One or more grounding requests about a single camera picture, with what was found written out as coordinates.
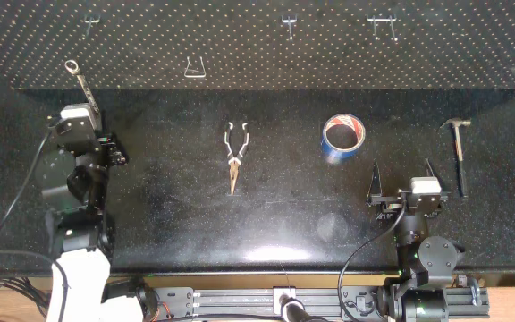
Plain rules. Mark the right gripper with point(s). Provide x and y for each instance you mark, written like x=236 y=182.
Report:
x=391 y=201

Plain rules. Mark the hammer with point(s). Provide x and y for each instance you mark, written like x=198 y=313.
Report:
x=458 y=147

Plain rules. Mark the roll of blue tape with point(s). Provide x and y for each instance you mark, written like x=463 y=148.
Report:
x=342 y=155

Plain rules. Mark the pliers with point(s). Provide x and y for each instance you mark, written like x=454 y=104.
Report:
x=234 y=172

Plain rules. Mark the wrench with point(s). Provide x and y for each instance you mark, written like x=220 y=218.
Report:
x=83 y=85

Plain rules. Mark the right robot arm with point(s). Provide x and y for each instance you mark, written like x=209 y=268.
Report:
x=438 y=257

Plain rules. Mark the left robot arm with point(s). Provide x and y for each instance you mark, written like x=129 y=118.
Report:
x=78 y=277

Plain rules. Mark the black pegboard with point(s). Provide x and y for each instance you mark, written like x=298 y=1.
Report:
x=239 y=44

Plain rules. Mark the metal hook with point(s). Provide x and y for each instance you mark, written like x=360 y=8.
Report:
x=380 y=19
x=91 y=19
x=289 y=27
x=195 y=76

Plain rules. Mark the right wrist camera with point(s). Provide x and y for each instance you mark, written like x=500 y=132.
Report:
x=425 y=184

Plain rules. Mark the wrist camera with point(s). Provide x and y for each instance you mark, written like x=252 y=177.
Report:
x=425 y=184
x=78 y=112

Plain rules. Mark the mounting rail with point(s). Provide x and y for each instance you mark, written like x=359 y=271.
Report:
x=239 y=299

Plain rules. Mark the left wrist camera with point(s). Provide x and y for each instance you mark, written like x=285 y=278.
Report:
x=78 y=112

